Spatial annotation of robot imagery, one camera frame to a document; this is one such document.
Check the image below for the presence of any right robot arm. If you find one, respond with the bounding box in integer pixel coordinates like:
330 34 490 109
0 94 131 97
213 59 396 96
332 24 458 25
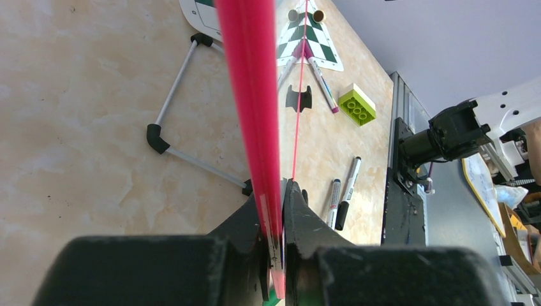
392 77 540 184

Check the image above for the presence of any purple-capped marker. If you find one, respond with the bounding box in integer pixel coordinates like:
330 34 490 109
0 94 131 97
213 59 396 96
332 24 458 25
304 39 339 113

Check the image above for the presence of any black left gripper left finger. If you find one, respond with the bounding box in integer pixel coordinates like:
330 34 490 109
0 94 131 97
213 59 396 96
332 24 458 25
33 198 269 305

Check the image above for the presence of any pink-framed whiteboard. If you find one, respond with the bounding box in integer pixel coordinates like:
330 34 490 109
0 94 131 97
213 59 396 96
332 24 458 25
215 1 304 299

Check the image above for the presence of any lime green toy brick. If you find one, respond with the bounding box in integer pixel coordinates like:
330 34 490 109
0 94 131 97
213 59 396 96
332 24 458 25
338 83 376 126

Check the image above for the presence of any black-capped marker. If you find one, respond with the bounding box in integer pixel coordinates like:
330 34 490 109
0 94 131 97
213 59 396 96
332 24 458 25
335 156 362 231

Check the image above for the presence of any wooden chess piece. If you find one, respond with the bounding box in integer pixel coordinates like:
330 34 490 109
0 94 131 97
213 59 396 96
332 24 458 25
312 10 326 24

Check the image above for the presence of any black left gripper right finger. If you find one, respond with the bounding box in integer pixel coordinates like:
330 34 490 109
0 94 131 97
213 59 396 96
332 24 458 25
283 180 507 305

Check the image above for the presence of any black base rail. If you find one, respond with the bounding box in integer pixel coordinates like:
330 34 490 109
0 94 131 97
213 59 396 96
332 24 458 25
380 71 430 247

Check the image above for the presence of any grey whiteboard stand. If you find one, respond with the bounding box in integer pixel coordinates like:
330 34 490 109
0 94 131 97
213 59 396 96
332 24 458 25
145 33 253 196

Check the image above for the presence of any blue-capped marker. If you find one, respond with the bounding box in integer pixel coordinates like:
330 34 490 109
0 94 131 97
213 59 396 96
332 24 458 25
326 178 341 230

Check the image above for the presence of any green-capped marker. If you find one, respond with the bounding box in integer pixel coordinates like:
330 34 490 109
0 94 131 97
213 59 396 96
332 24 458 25
262 289 281 306

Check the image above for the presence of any green white chessboard mat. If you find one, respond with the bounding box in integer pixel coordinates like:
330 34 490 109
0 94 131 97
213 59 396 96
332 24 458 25
179 1 344 72

